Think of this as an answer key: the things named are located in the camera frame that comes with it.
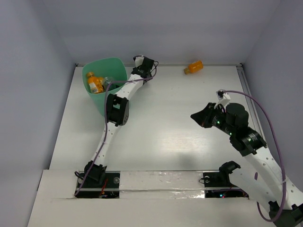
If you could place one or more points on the amber ribbed orange bottle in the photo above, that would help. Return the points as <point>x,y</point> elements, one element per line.
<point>193,67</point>

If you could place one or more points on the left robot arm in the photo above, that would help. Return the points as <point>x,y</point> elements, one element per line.
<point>116,111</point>

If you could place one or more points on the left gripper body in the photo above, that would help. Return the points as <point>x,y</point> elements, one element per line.
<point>147,64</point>

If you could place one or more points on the clear water bottle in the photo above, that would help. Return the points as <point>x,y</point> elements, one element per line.
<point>108,82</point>

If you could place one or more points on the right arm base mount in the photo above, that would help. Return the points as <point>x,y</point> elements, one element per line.
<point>217,183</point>

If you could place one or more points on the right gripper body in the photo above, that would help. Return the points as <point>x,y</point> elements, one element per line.
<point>214,117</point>

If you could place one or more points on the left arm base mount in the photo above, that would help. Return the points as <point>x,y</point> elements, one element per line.
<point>97,183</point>

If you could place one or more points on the green plastic bin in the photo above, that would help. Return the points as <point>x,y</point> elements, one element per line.
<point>108,67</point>

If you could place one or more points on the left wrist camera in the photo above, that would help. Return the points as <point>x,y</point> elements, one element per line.
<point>138,60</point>

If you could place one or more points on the aluminium rail right edge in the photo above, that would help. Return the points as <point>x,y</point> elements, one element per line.
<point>251,104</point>

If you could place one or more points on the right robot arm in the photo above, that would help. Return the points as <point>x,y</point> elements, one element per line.
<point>272,191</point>

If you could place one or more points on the orange juice bottle blue label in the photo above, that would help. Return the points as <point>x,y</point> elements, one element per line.
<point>101,80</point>

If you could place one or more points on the small orange juice bottle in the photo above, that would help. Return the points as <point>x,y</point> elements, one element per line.
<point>93,83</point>

